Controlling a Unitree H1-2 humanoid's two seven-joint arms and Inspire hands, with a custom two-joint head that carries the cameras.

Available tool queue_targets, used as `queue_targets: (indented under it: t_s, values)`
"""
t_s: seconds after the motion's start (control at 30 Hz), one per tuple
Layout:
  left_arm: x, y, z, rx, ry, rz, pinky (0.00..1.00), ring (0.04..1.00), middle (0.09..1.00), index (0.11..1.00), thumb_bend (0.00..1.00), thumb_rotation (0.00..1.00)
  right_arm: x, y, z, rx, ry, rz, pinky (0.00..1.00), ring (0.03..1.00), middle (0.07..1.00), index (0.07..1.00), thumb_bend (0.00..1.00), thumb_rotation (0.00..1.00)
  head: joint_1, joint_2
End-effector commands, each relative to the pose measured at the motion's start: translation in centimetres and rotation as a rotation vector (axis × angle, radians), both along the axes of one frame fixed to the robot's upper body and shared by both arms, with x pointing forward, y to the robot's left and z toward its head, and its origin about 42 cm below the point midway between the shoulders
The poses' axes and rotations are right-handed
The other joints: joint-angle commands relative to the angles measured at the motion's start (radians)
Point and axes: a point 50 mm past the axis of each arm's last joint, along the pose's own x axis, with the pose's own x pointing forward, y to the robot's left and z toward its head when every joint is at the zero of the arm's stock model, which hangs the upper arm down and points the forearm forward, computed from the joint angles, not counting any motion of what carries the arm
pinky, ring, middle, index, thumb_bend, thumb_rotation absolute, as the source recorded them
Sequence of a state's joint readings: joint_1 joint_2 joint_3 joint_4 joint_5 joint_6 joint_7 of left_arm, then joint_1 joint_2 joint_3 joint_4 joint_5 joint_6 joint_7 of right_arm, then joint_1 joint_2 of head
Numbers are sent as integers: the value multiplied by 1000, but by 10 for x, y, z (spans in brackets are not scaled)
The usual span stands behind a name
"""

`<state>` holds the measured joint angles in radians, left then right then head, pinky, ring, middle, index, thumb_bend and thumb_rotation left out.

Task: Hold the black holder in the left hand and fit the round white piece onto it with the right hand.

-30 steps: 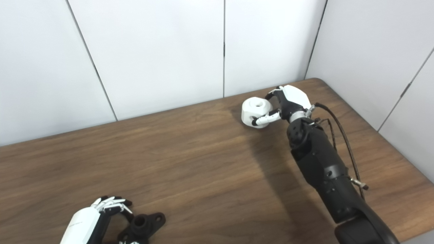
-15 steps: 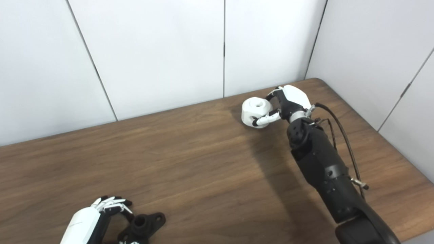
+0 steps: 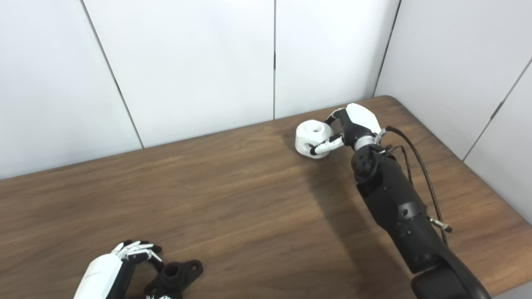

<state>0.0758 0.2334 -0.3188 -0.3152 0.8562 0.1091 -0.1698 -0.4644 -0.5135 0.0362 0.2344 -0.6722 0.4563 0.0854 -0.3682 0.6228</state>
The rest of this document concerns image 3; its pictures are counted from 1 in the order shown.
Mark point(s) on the black and white right hand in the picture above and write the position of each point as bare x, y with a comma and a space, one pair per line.
359, 120

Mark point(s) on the white block with holes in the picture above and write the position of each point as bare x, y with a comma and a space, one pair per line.
307, 133

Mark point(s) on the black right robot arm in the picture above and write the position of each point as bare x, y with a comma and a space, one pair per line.
395, 199

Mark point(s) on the black flanged holder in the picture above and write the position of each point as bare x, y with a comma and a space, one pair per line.
174, 274

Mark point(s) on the black and white left hand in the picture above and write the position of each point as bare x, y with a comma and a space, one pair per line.
99, 276

